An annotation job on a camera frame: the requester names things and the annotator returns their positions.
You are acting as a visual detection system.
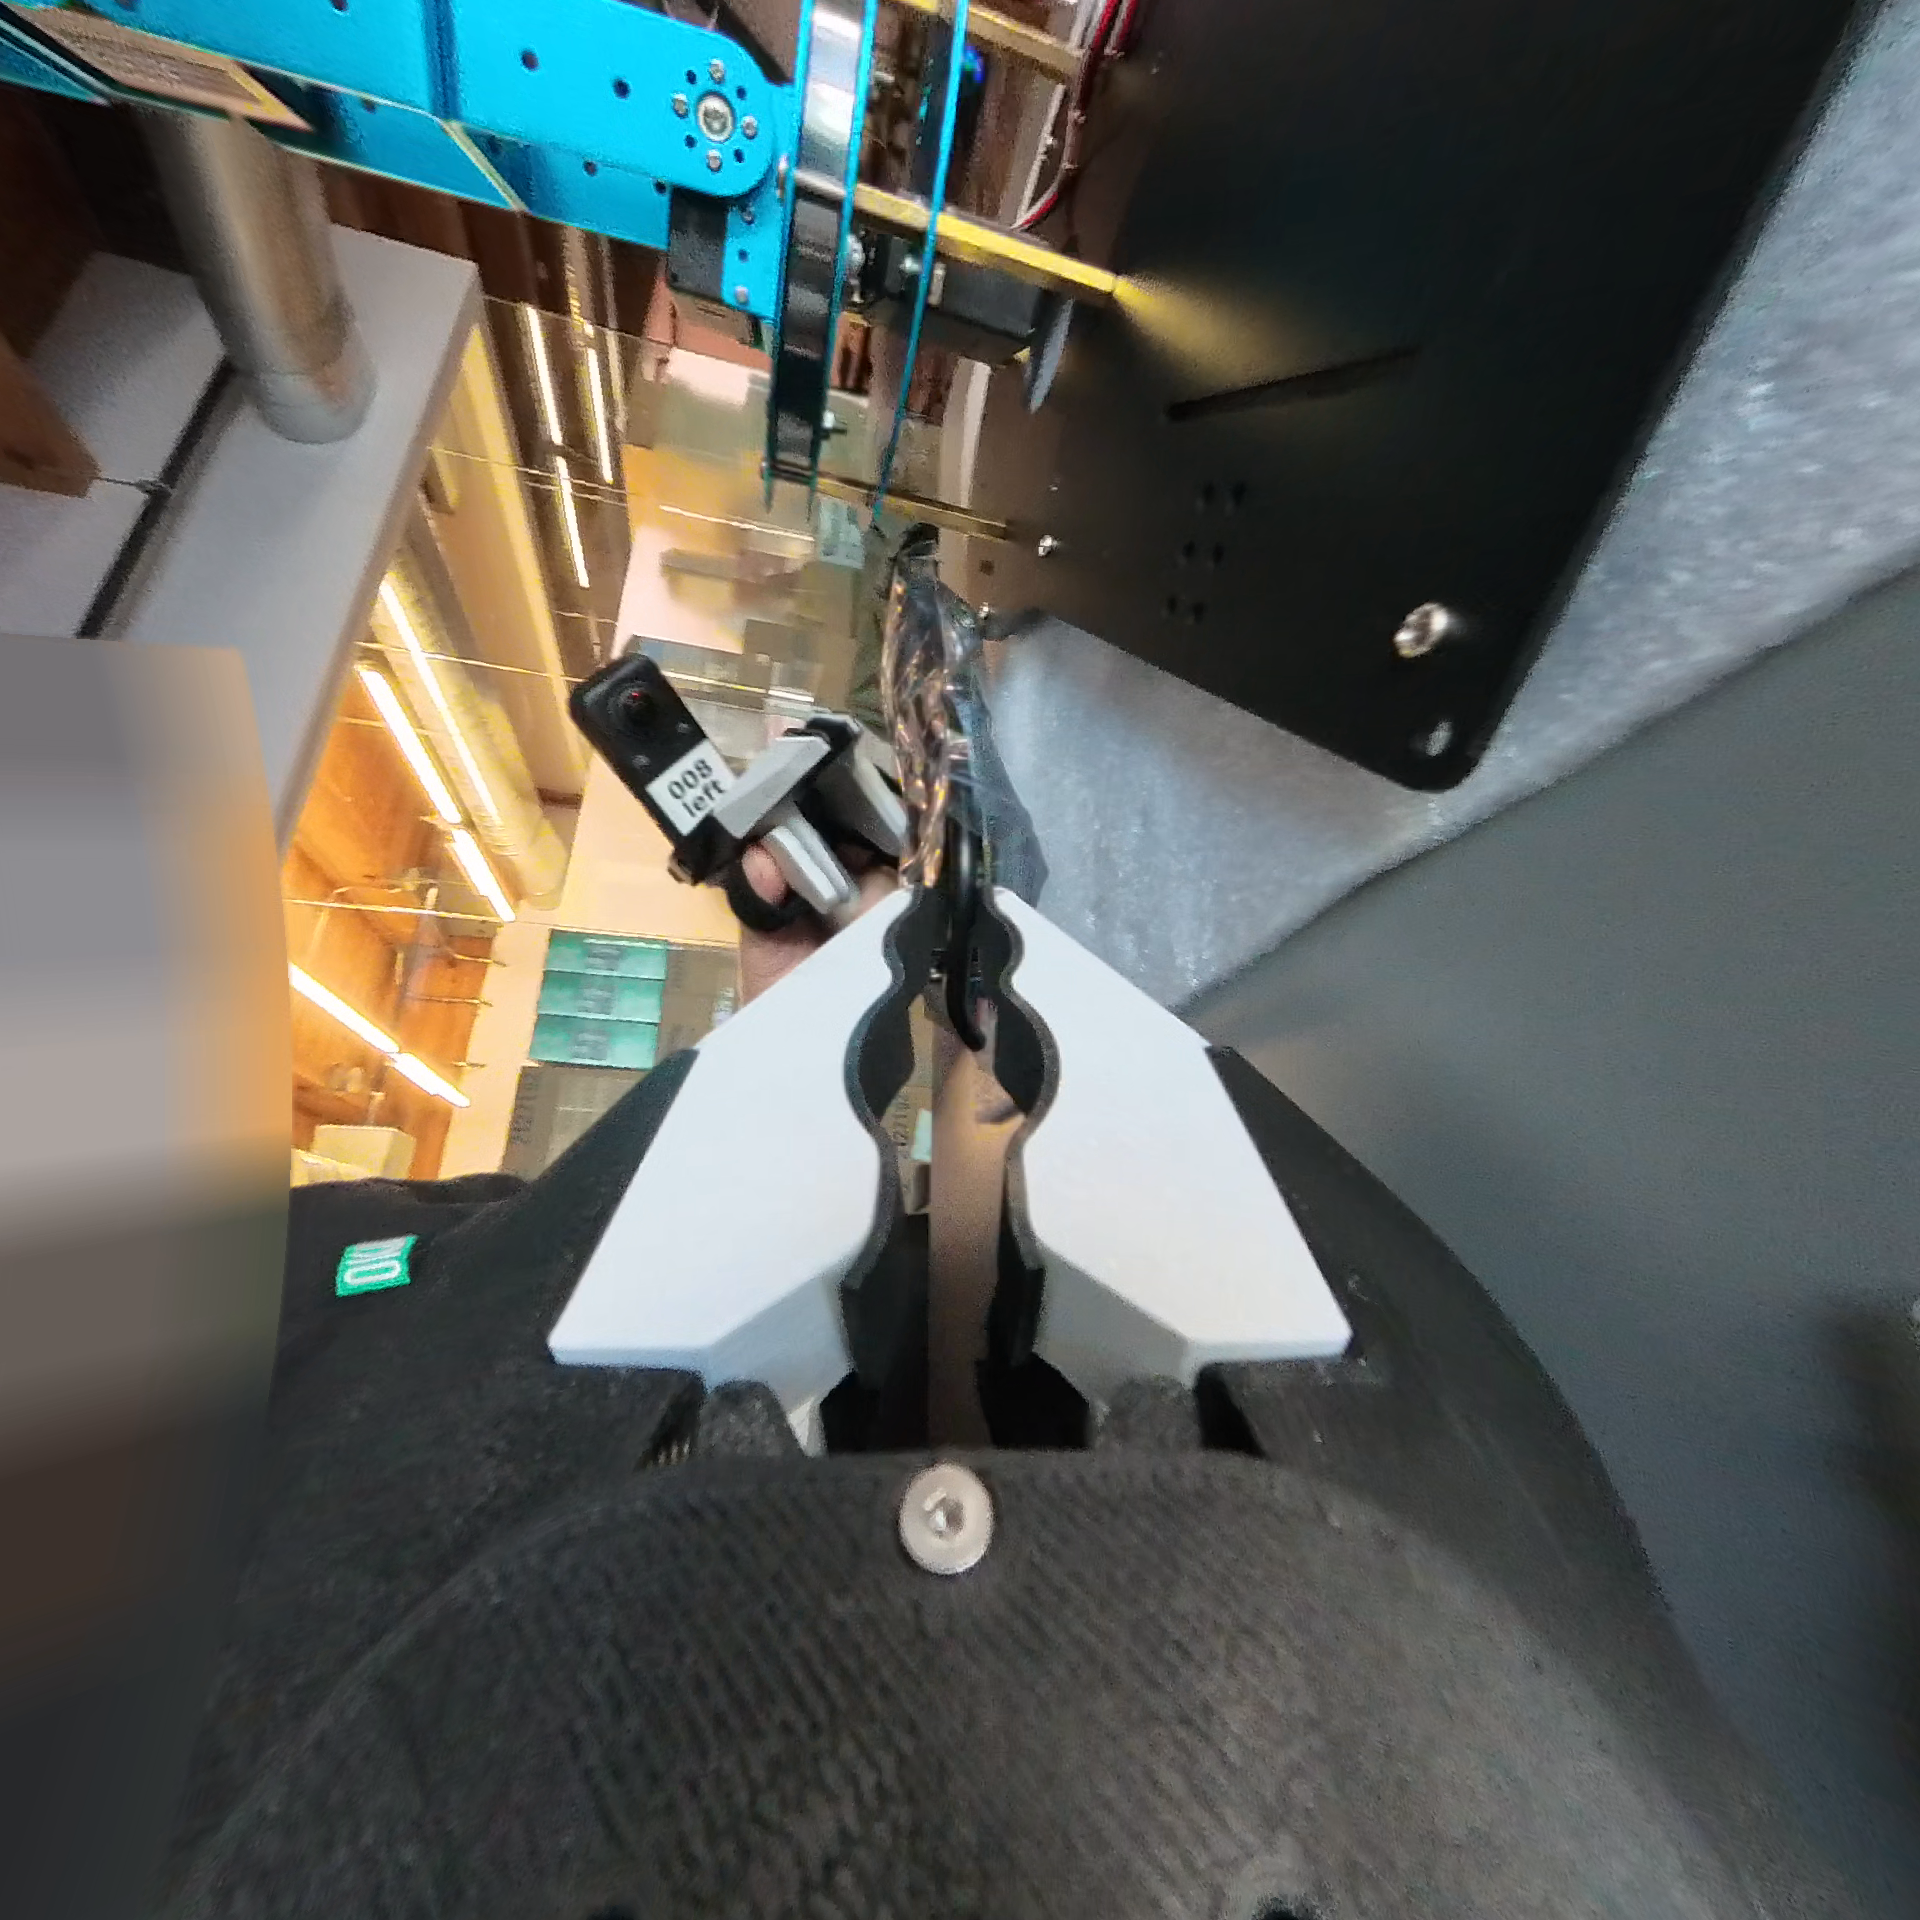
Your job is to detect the silver plastic parts bag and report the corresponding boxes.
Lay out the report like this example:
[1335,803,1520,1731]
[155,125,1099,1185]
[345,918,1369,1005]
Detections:
[871,519,1041,1045]

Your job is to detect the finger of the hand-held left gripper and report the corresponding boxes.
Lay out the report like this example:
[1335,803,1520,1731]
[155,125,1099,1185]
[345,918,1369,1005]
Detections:
[774,717,916,884]

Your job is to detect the black metal base plate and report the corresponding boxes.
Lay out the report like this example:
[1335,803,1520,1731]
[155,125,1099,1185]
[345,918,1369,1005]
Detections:
[966,0,1866,798]

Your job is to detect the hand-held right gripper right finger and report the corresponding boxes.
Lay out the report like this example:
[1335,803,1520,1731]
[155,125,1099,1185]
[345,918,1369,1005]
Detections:
[966,890,1352,1452]

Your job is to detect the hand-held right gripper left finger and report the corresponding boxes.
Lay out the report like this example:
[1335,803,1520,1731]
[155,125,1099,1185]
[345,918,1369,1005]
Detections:
[547,894,935,1462]

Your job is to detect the white foam sheet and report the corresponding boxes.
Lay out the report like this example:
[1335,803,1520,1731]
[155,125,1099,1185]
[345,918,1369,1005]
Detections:
[966,0,1920,1012]

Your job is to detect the person's left hand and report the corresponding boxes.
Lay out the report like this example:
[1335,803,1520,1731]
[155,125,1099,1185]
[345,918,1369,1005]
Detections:
[732,833,867,936]

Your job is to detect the silver metal column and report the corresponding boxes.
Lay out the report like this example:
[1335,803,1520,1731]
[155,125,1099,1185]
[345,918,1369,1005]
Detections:
[138,113,380,453]

